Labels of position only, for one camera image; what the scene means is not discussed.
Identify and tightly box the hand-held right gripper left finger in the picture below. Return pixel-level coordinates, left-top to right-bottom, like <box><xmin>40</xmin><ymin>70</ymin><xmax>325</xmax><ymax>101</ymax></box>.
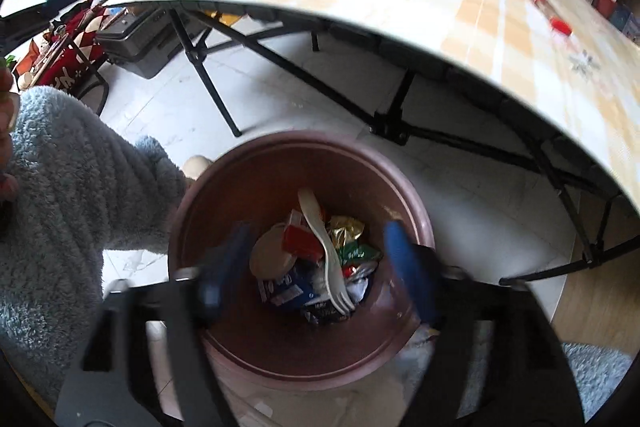
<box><xmin>55</xmin><ymin>221</ymin><xmax>251</xmax><ymax>427</ymax></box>

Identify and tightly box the red paper cup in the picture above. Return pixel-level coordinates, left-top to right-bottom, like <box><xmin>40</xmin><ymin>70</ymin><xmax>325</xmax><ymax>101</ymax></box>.
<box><xmin>592</xmin><ymin>0</ymin><xmax>621</xmax><ymax>20</ymax></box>

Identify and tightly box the blue milk carton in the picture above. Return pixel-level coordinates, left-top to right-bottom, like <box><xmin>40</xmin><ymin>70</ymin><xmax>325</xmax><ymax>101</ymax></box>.
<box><xmin>257</xmin><ymin>267</ymin><xmax>321</xmax><ymax>309</ymax></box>

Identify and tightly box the black hard case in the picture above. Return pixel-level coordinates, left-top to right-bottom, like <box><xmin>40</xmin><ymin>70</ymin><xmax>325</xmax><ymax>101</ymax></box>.
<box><xmin>95</xmin><ymin>9</ymin><xmax>201</xmax><ymax>80</ymax></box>

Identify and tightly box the red cigarette pack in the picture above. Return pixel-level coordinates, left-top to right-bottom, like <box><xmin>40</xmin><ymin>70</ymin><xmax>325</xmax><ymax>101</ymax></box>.
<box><xmin>282</xmin><ymin>212</ymin><xmax>326</xmax><ymax>259</ymax></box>

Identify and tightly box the person's left forearm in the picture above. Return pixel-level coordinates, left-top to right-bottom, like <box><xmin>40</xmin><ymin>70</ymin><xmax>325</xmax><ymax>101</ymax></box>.
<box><xmin>0</xmin><ymin>87</ymin><xmax>188</xmax><ymax>408</ymax></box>

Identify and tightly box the beige plastic fork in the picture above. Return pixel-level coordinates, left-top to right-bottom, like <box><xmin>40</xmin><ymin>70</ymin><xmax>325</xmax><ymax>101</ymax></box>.
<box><xmin>298</xmin><ymin>188</ymin><xmax>357</xmax><ymax>314</ymax></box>

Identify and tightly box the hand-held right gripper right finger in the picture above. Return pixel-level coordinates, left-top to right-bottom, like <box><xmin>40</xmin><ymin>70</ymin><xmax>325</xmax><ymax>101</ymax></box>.
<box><xmin>384</xmin><ymin>221</ymin><xmax>586</xmax><ymax>427</ymax></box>

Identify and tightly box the green foil wrapper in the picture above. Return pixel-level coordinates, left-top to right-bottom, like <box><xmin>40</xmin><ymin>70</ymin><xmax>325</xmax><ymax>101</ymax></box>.
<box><xmin>340</xmin><ymin>242</ymin><xmax>383</xmax><ymax>266</ymax></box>

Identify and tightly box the person's left hand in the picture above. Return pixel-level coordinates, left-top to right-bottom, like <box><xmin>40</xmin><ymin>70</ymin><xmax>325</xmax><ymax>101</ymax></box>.
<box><xmin>0</xmin><ymin>67</ymin><xmax>21</xmax><ymax>204</ymax></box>

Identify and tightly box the gold foil wrapper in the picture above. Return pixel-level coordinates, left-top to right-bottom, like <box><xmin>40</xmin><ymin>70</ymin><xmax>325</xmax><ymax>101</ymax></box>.
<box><xmin>327</xmin><ymin>216</ymin><xmax>368</xmax><ymax>253</ymax></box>

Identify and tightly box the black folding table frame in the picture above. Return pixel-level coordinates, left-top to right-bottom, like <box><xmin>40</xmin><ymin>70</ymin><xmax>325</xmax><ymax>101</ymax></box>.
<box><xmin>170</xmin><ymin>7</ymin><xmax>636</xmax><ymax>288</ymax></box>

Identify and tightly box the maroon plastic bin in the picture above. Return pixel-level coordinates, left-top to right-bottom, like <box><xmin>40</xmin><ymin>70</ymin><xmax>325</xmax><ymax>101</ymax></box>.
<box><xmin>167</xmin><ymin>130</ymin><xmax>437</xmax><ymax>390</ymax></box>

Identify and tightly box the small blue carton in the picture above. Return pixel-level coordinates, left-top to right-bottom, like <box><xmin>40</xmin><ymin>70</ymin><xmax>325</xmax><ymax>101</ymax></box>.
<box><xmin>607</xmin><ymin>2</ymin><xmax>640</xmax><ymax>40</ymax></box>

